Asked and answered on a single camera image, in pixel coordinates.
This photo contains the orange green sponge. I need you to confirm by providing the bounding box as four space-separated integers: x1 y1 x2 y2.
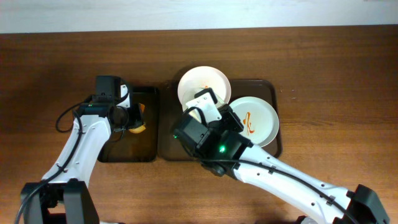
127 103 146 134

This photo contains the white plate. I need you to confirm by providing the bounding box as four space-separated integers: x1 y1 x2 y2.
177 66 232 109
182 88 229 123
229 96 279 147

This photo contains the white plate top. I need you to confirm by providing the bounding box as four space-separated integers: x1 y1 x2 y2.
177 66 232 109

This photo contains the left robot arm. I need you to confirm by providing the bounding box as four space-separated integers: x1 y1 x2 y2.
15 76 144 223

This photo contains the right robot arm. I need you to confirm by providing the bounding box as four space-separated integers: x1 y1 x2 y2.
174 88 390 223

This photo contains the large brown serving tray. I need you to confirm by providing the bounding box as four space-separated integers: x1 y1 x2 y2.
157 80 278 161

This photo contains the small black water tray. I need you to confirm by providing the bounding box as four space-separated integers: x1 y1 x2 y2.
98 86 159 162

